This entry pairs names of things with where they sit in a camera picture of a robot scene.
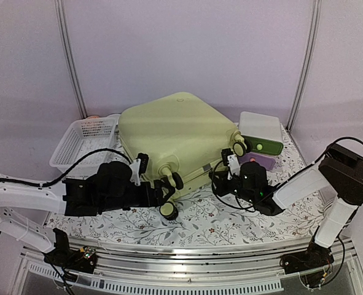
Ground left metal corner post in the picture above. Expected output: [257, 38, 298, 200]
[54, 0, 88, 119]

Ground green drawer with knob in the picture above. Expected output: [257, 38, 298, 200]
[243, 135, 283, 156]

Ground light green hard-shell suitcase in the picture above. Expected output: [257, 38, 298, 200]
[118, 92, 249, 220]

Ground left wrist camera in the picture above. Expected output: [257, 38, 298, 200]
[129, 153, 149, 186]

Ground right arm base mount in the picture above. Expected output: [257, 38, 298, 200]
[279, 241, 334, 289]

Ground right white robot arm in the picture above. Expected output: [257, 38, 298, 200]
[209, 136, 363, 268]

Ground floral patterned tablecloth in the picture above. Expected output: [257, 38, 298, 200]
[43, 122, 338, 247]

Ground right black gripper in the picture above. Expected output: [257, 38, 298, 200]
[211, 170, 259, 205]

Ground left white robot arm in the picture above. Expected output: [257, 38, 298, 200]
[0, 153, 184, 267]

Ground purple drawer with pink knob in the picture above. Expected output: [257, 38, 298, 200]
[238, 152, 276, 171]

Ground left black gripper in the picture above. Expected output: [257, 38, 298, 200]
[100, 179, 176, 213]

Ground metal corner post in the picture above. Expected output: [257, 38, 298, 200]
[54, 0, 88, 119]
[286, 0, 322, 133]

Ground right metal corner post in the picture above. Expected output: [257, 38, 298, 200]
[286, 0, 322, 133]

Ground white plastic mesh basket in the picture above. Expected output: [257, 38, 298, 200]
[49, 117, 118, 177]

